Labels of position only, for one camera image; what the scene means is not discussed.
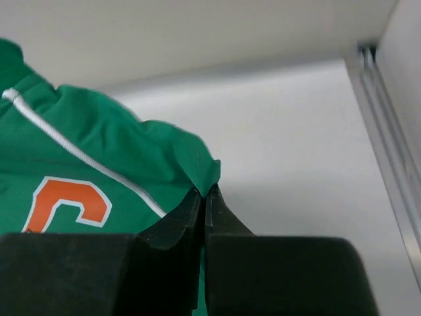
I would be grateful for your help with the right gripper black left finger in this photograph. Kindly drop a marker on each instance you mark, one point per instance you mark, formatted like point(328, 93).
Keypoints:
point(154, 272)

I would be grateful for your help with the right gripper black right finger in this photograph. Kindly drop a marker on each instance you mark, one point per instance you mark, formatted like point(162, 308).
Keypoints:
point(247, 274)

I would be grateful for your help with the green jacket with grey lining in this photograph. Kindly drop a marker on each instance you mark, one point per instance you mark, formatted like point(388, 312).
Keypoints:
point(74, 160)

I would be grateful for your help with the aluminium frame rail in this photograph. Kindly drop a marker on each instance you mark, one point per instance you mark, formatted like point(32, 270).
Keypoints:
point(398, 167)

